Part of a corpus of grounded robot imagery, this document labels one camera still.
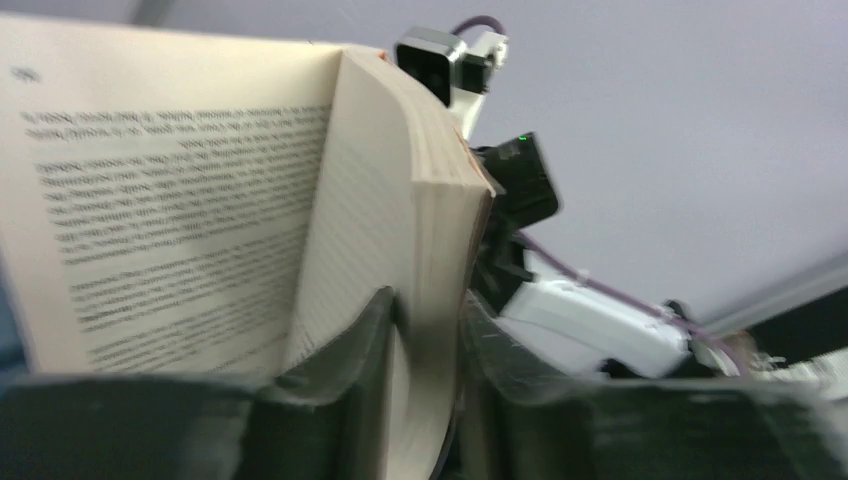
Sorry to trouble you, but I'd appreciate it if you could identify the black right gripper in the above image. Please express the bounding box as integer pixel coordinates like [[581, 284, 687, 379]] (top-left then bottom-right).
[[471, 132, 560, 312]]

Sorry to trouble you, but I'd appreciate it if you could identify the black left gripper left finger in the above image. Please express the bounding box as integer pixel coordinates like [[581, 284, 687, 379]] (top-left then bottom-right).
[[1, 287, 397, 479]]

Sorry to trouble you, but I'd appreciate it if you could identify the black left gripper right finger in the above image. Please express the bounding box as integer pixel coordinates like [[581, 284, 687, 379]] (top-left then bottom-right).
[[459, 296, 847, 480]]

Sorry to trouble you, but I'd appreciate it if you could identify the dark tale of cities book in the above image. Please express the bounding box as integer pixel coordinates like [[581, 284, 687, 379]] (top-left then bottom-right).
[[1, 14, 495, 479]]

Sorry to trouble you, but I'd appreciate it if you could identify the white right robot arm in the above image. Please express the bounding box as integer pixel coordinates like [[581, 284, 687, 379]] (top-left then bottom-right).
[[456, 133, 847, 479]]

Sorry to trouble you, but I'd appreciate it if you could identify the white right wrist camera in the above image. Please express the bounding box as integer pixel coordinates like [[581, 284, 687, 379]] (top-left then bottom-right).
[[394, 15, 508, 139]]

